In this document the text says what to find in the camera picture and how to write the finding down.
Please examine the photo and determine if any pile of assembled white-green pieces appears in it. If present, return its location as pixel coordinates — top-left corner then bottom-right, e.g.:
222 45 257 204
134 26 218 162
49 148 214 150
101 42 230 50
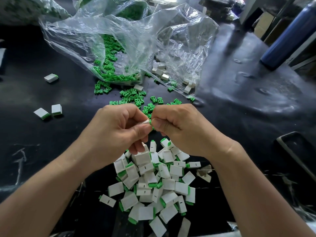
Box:
108 137 202 237

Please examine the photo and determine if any brown cardboard box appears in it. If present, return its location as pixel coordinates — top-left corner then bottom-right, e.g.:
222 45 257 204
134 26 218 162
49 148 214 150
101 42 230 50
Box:
253 11 276 40

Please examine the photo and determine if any person's right forearm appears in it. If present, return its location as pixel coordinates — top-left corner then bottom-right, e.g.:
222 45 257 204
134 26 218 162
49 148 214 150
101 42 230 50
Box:
217 145 316 237

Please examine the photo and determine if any blue cylinder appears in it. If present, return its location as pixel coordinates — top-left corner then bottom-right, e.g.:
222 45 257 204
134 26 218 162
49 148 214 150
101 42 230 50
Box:
260 0 316 70

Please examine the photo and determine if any assembled white-green part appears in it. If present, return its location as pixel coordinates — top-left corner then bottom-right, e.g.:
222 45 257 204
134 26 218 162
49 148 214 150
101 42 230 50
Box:
51 103 63 117
34 107 51 120
44 73 59 84
99 194 117 208

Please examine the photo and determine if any clear plastic bag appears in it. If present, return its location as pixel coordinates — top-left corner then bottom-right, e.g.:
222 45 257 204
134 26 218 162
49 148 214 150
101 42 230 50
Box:
39 0 219 92

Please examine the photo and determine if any plastic bag full of green pieces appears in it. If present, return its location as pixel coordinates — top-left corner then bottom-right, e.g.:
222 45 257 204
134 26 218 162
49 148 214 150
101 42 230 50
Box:
74 0 149 20

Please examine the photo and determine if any pile of green clips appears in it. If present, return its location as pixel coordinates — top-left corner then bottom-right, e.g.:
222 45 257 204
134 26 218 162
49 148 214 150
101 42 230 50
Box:
93 34 197 119

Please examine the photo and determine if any white metal frame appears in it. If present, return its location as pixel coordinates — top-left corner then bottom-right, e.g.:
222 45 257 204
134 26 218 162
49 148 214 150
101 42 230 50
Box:
239 0 316 35

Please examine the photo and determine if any person's left forearm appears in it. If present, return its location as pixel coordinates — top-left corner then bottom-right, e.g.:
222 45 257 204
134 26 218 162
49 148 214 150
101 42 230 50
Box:
0 153 104 237

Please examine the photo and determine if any large bag of assembled pieces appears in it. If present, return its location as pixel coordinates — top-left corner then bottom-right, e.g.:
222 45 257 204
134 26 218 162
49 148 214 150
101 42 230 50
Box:
0 0 71 27

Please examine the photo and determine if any person's left hand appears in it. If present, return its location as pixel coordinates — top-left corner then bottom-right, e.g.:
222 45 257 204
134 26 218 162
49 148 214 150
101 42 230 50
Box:
76 103 154 172

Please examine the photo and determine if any black smartphone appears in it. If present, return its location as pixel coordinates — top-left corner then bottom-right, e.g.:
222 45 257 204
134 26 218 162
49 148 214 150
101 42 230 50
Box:
276 131 316 181

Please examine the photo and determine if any empty white shell right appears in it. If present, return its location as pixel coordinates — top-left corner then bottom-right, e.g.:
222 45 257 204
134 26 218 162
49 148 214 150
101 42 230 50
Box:
197 165 213 183

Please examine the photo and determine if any person's right hand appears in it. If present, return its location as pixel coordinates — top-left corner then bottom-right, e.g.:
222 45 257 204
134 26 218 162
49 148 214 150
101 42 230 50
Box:
150 103 244 163

